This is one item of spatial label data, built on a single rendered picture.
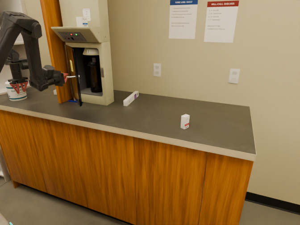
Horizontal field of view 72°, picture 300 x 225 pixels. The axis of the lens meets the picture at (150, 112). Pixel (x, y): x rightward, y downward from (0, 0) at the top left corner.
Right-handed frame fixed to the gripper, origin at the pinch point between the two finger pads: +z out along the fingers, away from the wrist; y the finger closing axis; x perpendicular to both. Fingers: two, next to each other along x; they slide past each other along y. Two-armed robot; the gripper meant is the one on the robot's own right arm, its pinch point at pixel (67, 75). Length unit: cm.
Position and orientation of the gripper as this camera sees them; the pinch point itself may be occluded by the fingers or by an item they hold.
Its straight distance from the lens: 155.4
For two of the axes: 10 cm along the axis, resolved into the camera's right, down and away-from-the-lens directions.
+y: 0.0, -9.2, -3.9
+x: -9.3, -1.5, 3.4
